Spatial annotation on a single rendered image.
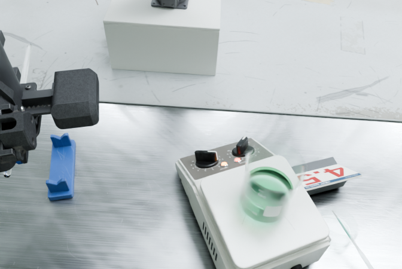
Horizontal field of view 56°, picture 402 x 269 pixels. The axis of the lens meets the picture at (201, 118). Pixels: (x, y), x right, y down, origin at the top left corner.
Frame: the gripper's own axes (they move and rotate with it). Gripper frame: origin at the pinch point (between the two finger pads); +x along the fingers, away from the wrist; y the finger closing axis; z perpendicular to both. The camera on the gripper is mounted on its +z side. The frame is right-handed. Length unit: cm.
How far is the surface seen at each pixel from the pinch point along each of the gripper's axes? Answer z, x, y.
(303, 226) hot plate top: 9.6, 9.7, 29.7
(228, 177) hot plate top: 2.0, 9.5, 22.6
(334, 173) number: -0.2, 16.1, 39.6
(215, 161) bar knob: -2.6, 12.4, 22.0
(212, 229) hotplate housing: 7.4, 11.8, 19.6
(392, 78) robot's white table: -20, 19, 61
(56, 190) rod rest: -4.1, 16.4, -0.1
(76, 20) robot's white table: -46.6, 17.5, 1.0
